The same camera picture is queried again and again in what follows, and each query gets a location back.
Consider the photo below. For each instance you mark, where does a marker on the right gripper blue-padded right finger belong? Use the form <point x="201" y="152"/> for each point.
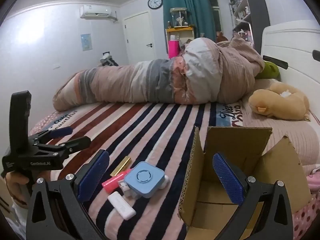
<point x="275" y="218"/>

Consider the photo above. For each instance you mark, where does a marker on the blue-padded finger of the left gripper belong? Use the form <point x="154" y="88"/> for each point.
<point x="48" y="135"/>
<point x="64" y="149"/>

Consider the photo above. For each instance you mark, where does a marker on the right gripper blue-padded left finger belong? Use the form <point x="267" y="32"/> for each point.
<point x="56" y="208"/>

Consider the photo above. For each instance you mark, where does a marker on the gold rectangular bar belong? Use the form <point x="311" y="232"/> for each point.
<point x="122" y="166"/>

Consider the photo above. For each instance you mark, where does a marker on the pink red tube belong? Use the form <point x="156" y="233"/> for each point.
<point x="111" y="184"/>

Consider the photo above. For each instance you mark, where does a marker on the white rectangular charger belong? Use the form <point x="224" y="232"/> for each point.
<point x="121" y="206"/>

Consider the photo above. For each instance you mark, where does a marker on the brown cardboard box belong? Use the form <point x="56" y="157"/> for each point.
<point x="205" y="207"/>

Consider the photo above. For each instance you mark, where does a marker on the light blue square device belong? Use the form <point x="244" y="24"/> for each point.
<point x="145" y="179"/>

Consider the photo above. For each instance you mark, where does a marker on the person's left hand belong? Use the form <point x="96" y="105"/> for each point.
<point x="14" y="182"/>

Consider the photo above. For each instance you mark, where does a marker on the striped pink navy blanket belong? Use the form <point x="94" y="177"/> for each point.
<point x="158" y="133"/>

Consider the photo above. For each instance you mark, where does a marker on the grey exercise machine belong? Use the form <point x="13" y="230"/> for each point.
<point x="107" y="60"/>

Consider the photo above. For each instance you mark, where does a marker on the pink ribbed pillow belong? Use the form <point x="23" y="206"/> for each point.
<point x="304" y="135"/>

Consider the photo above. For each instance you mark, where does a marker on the tan plush toy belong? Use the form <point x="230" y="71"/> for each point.
<point x="281" y="101"/>

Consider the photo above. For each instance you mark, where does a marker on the white air conditioner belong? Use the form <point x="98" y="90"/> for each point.
<point x="94" y="11"/>

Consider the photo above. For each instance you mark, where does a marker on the white door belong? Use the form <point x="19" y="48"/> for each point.
<point x="139" y="38"/>

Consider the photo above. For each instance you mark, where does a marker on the bright pink bag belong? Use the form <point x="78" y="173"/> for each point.
<point x="173" y="48"/>

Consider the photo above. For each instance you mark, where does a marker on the green plush toy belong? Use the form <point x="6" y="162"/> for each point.
<point x="270" y="71"/>

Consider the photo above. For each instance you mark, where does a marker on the yellow shelf table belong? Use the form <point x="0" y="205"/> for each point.
<point x="183" y="35"/>

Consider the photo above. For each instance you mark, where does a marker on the rolled pink grey quilt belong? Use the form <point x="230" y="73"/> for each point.
<point x="205" y="72"/>

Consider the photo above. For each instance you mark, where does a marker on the glass display case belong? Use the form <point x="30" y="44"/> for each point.
<point x="179" y="17"/>

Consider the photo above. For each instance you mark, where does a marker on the white bed headboard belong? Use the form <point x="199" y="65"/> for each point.
<point x="296" y="43"/>

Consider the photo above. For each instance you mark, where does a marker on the teal curtain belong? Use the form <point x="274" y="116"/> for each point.
<point x="199" y="14"/>

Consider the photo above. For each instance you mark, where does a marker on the black bookshelf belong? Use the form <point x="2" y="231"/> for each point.
<point x="250" y="17"/>

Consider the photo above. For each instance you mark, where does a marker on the blue wall poster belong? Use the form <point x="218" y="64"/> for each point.
<point x="86" y="42"/>

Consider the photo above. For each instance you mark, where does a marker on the round wall clock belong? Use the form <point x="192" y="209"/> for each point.
<point x="155" y="4"/>

